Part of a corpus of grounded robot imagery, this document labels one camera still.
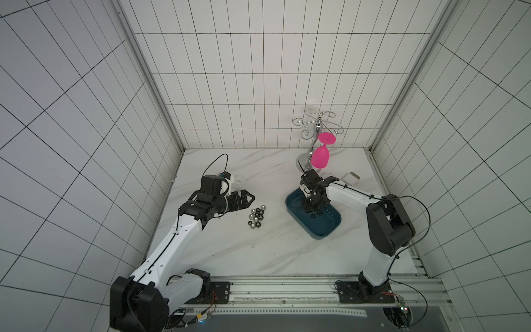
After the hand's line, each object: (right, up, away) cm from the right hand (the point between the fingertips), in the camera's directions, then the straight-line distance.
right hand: (300, 208), depth 93 cm
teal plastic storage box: (+7, -6, -4) cm, 10 cm away
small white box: (+28, +13, +12) cm, 33 cm away
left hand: (-24, +5, -14) cm, 29 cm away
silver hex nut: (-23, -4, -1) cm, 23 cm away
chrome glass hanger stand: (+6, +22, +21) cm, 31 cm away
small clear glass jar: (-29, +11, +6) cm, 32 cm away
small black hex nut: (-19, -6, -3) cm, 21 cm away
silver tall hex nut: (-22, -2, +1) cm, 22 cm away
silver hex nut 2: (-22, -7, -3) cm, 23 cm away
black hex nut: (-18, -2, +1) cm, 18 cm away
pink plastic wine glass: (+9, +24, -1) cm, 26 cm away
